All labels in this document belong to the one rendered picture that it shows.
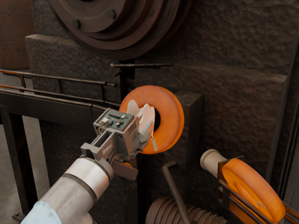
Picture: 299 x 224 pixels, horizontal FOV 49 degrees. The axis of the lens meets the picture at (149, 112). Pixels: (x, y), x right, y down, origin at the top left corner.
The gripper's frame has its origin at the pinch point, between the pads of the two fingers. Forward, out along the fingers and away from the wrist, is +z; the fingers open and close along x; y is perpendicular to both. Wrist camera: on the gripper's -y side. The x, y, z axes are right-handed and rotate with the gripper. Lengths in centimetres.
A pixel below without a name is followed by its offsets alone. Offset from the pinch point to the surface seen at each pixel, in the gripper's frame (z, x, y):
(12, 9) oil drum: 155, 262, -72
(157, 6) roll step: 20.5, 7.3, 15.0
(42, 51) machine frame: 25, 63, -11
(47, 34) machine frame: 32, 65, -7
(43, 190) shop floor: 10, 86, -93
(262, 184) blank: -4.2, -26.9, -6.4
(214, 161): 6.0, -13.0, -17.4
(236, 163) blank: -1.1, -20.5, -6.7
